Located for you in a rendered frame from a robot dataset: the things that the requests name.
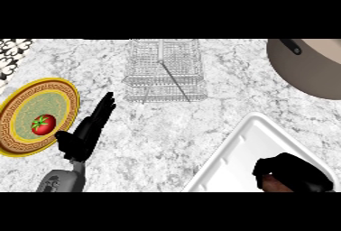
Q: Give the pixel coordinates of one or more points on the white tray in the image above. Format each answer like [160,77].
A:
[249,150]

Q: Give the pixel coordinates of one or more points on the yellow and brown patterned plate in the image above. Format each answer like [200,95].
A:
[38,117]

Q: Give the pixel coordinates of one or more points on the black and white patterned cloth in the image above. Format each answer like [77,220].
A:
[11,57]

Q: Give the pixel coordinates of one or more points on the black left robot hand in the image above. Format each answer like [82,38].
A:
[86,133]

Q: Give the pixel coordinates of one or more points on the red tomato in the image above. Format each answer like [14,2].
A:
[43,124]

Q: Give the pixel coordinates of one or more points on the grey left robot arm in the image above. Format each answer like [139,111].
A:
[63,180]

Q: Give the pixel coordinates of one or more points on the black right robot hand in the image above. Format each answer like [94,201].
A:
[296,171]

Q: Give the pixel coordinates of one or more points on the grey-brown pot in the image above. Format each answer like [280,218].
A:
[311,66]

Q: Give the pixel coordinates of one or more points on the brown sweet potato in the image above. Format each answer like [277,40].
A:
[275,184]

